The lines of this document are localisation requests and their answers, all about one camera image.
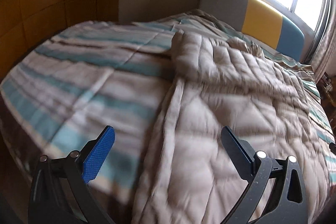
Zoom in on beige quilted down jacket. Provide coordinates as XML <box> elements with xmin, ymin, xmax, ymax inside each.
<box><xmin>132</xmin><ymin>31</ymin><xmax>329</xmax><ymax>223</ymax></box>

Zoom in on striped bed cover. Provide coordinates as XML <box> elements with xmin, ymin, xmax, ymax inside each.
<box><xmin>0</xmin><ymin>9</ymin><xmax>336</xmax><ymax>204</ymax></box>

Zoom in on items on side table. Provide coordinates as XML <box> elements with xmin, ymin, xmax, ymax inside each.
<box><xmin>319</xmin><ymin>72</ymin><xmax>335</xmax><ymax>98</ymax></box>

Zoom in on right floral curtain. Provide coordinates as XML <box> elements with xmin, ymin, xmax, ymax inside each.
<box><xmin>310</xmin><ymin>0</ymin><xmax>335</xmax><ymax>83</ymax></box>

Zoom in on grey yellow blue headboard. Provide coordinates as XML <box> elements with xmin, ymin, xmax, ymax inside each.
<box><xmin>198</xmin><ymin>0</ymin><xmax>304</xmax><ymax>61</ymax></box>

